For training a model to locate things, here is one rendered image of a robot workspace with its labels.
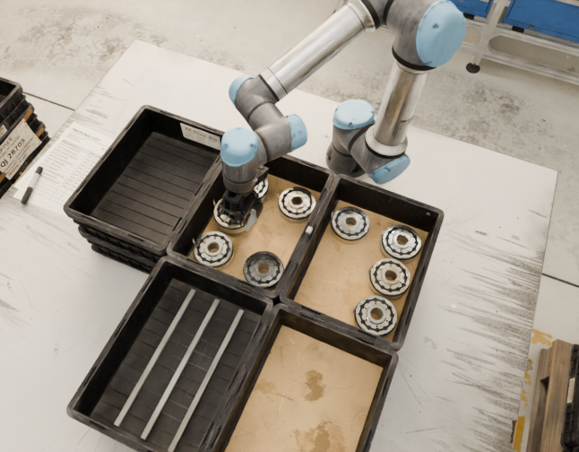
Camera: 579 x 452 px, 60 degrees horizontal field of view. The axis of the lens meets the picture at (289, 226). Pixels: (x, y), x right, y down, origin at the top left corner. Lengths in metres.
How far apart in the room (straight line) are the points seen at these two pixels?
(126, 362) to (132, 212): 0.41
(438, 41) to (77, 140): 1.20
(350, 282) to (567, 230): 1.57
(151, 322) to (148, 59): 1.08
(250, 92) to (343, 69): 1.88
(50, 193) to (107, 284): 0.38
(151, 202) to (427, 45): 0.83
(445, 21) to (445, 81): 1.96
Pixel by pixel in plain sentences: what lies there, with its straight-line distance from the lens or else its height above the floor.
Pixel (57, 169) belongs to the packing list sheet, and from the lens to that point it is 1.77.
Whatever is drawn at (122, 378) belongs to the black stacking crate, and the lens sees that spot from 1.26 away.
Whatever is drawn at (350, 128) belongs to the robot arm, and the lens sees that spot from 1.42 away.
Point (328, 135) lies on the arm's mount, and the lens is 1.68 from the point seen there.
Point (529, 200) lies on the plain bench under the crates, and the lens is 1.75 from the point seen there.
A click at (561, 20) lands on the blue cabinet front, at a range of 2.97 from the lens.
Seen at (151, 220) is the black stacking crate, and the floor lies 0.83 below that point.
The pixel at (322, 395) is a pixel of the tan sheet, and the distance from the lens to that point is 1.20.
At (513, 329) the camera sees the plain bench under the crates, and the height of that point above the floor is 0.70.
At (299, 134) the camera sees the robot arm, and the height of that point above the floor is 1.18.
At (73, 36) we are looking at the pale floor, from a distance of 3.39.
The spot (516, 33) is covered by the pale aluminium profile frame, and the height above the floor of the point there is 0.30.
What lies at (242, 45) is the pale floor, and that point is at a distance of 3.12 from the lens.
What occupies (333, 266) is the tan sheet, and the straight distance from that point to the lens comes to 1.31.
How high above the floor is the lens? 2.01
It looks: 60 degrees down
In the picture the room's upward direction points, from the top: 2 degrees clockwise
